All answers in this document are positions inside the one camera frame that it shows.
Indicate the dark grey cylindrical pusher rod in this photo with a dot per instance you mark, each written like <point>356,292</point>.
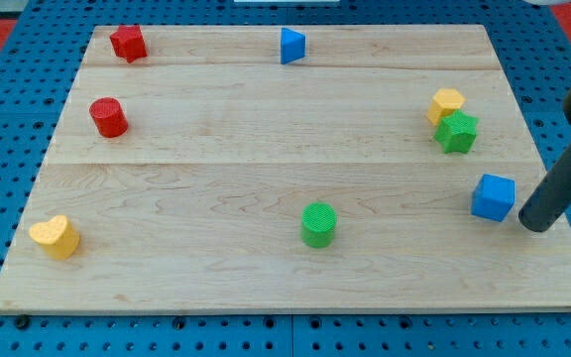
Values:
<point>551,197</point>

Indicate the blue cube block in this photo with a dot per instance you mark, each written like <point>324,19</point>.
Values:
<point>493,197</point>

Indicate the green star block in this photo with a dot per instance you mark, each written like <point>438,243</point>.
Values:
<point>457,132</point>

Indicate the red star block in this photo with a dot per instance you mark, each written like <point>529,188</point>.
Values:
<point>128,43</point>

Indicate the yellow hexagon block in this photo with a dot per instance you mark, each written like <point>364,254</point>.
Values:
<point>443,103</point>

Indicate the green cylinder block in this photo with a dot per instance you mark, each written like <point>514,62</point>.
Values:
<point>318,222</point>

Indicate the blue triangle block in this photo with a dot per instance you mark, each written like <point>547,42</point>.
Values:
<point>292,45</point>

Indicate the wooden board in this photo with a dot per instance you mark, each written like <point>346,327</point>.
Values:
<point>196,208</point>

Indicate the red cylinder block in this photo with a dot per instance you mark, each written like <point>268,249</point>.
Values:
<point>108,117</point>

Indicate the yellow heart block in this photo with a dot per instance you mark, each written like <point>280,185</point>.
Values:
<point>57,237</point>

